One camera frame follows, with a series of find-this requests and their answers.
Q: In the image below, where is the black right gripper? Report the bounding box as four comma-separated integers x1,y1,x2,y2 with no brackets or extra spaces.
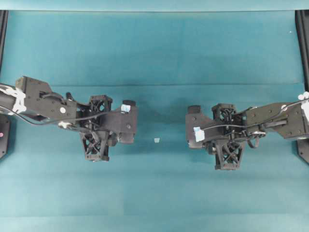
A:
205,103,266,171

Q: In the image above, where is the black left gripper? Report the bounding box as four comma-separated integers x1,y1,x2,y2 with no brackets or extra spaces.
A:
65,95,116,162

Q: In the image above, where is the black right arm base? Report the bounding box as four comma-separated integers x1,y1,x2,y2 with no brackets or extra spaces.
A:
293,137,309,165

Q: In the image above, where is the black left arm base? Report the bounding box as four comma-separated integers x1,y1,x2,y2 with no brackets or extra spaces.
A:
0,114,11,159

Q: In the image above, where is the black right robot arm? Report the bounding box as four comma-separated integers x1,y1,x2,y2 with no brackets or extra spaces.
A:
203,91,309,170

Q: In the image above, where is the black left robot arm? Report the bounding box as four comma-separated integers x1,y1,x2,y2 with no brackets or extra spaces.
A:
0,76,113,161

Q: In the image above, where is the teal table cloth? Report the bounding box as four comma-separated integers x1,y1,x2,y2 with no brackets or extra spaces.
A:
0,11,309,232

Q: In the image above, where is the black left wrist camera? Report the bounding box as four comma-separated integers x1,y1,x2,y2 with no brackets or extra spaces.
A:
103,100,138,144

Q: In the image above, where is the black right camera cable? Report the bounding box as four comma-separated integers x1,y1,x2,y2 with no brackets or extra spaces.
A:
200,99,309,132

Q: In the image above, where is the black camera cable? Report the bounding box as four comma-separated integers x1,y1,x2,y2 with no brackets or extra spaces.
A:
200,99,309,132
14,106,126,126

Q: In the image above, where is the black left camera cable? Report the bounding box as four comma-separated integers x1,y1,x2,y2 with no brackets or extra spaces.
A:
14,106,126,126

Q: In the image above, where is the black right frame rail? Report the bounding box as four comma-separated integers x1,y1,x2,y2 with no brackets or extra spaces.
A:
295,10,309,91

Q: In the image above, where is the black frame rail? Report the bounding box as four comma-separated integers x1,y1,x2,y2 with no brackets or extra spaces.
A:
295,10,309,91
0,10,9,69

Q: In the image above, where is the black left frame rail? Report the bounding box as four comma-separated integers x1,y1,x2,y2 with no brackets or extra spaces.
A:
0,10,9,69

